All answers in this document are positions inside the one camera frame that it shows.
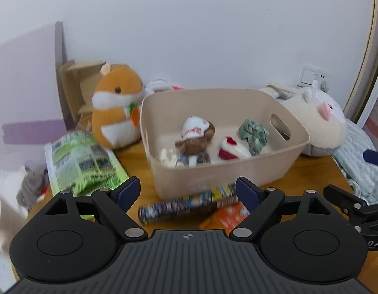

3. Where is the orange snack packet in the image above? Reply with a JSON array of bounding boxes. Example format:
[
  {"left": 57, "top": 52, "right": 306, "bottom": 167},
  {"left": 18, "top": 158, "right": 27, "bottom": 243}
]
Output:
[{"left": 199, "top": 202, "right": 250, "bottom": 234}]

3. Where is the red white small plush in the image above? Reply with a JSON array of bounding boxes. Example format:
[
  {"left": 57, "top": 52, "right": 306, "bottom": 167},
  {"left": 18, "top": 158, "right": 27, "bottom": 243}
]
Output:
[{"left": 218, "top": 137, "right": 252, "bottom": 160}]

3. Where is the dark long snack box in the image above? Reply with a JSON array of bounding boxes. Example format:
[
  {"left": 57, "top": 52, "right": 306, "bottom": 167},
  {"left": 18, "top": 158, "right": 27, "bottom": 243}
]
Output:
[{"left": 138, "top": 183, "right": 238, "bottom": 225}]

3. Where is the green knitted scrunchie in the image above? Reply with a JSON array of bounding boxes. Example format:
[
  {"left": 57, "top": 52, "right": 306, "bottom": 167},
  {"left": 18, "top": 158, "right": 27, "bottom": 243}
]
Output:
[{"left": 238, "top": 119, "right": 269, "bottom": 156}]

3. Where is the brown monkey plush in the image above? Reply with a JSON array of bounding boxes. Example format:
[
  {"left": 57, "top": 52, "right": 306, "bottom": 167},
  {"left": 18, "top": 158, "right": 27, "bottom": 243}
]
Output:
[{"left": 174, "top": 115, "right": 215, "bottom": 167}]

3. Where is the light green striped blanket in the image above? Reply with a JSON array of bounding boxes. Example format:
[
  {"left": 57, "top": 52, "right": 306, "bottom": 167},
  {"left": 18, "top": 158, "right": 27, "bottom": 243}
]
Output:
[{"left": 332, "top": 120, "right": 378, "bottom": 205}]

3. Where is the small cream plush in bin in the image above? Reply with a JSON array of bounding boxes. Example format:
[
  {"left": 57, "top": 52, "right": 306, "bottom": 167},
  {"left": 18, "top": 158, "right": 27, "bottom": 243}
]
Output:
[{"left": 159, "top": 148, "right": 178, "bottom": 168}]

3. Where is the green snack bag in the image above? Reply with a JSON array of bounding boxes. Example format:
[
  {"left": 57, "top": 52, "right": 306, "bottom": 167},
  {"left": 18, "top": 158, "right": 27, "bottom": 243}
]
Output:
[{"left": 44, "top": 130, "right": 129, "bottom": 196}]

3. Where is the large cream sheep plush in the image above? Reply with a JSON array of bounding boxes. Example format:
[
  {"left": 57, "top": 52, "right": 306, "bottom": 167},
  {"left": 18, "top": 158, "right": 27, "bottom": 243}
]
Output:
[{"left": 260, "top": 84, "right": 347, "bottom": 157}]

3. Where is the beige plastic storage bin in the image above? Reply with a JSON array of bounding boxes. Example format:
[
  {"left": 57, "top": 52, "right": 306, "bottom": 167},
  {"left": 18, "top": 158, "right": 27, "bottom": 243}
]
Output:
[{"left": 140, "top": 88, "right": 309, "bottom": 199}]

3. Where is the grey fluffy plush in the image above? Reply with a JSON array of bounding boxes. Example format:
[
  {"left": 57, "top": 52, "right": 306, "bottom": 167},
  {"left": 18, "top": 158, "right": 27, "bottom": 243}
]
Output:
[{"left": 16, "top": 166, "right": 50, "bottom": 211}]

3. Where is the orange hamster plush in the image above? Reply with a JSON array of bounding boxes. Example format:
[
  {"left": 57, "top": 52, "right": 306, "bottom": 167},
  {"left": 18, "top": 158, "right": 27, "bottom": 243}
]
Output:
[{"left": 91, "top": 63, "right": 145, "bottom": 150}]

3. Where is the white red plush behind bin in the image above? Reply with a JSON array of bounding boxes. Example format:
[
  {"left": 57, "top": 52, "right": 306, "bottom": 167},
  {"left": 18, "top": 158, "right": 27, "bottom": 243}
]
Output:
[{"left": 144, "top": 79, "right": 183, "bottom": 96}]

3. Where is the lilac board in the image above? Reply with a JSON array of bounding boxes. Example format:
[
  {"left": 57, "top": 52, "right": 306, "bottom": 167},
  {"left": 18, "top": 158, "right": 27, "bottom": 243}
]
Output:
[{"left": 0, "top": 22, "right": 69, "bottom": 170}]

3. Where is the white wall socket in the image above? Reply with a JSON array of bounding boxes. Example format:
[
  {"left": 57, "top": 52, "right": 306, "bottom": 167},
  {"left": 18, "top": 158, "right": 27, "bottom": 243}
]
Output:
[{"left": 297, "top": 64, "right": 331, "bottom": 92}]

